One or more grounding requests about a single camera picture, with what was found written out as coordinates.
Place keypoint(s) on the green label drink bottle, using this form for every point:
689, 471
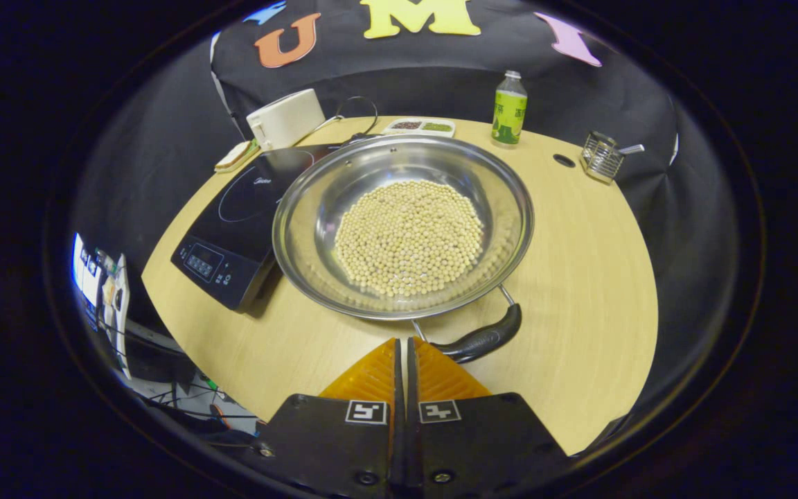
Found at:
508, 114

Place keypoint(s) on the white equipment stand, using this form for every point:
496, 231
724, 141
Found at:
120, 305

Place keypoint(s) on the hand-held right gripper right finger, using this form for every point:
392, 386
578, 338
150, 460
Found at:
482, 443

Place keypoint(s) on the white toaster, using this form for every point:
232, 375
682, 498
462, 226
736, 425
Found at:
288, 118

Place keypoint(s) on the pile of soybeans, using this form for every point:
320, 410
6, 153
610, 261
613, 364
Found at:
409, 239

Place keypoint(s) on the white divided bean tray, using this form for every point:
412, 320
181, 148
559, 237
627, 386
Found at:
418, 126

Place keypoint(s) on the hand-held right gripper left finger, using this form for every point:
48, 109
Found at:
330, 443

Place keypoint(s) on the black induction cooktop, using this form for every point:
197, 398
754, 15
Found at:
240, 222

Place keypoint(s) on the white bread slice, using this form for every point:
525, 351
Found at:
233, 156

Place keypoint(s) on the small green plate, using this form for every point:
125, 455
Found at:
253, 147

